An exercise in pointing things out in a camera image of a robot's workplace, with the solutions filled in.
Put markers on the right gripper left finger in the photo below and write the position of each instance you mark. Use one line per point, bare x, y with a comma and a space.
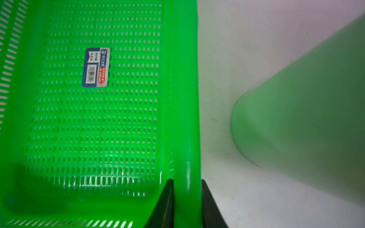
164, 211

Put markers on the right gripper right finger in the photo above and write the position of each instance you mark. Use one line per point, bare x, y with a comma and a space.
211, 216

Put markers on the green plastic basket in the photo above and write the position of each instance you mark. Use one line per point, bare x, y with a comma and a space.
98, 157

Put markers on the basket label sticker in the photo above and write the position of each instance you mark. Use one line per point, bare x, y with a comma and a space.
96, 67

